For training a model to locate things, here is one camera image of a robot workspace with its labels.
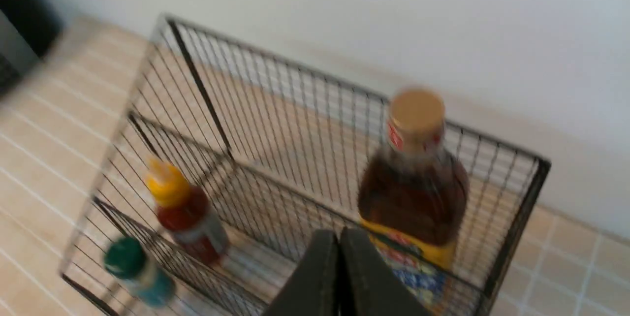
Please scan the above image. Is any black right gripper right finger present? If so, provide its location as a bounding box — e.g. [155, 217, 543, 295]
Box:
[340, 228, 431, 316]

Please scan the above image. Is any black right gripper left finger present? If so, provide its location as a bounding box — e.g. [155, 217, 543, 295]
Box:
[263, 229, 339, 316]

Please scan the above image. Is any large brown oil bottle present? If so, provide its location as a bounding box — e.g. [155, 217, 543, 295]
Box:
[357, 88, 470, 315]

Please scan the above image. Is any red sauce bottle yellow cap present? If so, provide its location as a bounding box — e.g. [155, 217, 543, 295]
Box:
[145, 157, 230, 266]

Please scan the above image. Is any pepper shaker green cap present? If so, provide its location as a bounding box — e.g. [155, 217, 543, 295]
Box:
[103, 237, 176, 309]

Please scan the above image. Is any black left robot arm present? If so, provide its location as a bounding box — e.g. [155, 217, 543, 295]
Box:
[0, 0, 63, 98]

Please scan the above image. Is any black wire mesh rack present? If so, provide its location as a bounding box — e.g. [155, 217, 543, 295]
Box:
[58, 15, 552, 316]

